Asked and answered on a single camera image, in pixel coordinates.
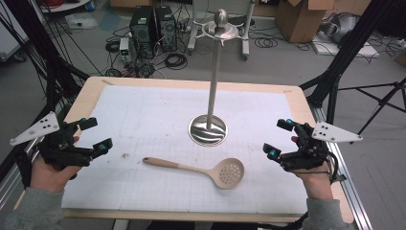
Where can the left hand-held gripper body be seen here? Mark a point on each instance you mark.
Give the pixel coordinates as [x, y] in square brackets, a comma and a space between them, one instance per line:
[60, 147]

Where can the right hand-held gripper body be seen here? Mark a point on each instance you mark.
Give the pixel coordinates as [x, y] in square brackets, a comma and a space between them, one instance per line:
[308, 156]

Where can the beige slotted spoon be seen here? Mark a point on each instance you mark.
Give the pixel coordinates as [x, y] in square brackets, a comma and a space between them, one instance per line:
[228, 174]

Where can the metal utensil stand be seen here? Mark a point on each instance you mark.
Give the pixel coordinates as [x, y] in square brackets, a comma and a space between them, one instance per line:
[213, 83]

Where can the person's right hand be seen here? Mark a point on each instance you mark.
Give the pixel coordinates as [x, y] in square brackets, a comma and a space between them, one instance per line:
[317, 183]

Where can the person's left hand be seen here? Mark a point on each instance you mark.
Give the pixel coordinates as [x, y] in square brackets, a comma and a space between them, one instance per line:
[48, 177]

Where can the white grid mat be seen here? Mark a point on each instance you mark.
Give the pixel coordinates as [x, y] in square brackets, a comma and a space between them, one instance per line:
[153, 121]

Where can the small grey power supply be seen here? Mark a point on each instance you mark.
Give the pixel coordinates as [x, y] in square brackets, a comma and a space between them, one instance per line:
[124, 48]

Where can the black tripod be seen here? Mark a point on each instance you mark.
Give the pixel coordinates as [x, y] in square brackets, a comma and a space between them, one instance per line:
[383, 99]

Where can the white rolling stand base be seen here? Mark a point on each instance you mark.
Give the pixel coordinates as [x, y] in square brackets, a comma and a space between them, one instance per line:
[245, 38]

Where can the flat white board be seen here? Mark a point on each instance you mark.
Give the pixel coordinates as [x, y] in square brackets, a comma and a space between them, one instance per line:
[351, 49]

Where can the large open cardboard box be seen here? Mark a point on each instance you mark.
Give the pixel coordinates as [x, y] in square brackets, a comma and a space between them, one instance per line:
[300, 22]

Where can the black computer tower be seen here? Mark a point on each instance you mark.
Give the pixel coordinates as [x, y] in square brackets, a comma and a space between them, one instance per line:
[142, 28]
[166, 27]

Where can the silver grey bag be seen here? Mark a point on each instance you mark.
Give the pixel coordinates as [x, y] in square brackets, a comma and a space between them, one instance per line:
[341, 27]

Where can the low cardboard box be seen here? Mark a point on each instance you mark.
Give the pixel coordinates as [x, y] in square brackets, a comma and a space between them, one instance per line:
[134, 4]

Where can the aluminium rail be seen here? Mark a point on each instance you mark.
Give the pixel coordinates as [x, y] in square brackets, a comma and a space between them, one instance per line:
[12, 182]
[351, 191]

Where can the black metal frame stand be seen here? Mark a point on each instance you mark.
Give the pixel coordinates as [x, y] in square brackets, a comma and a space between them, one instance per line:
[348, 44]
[41, 57]

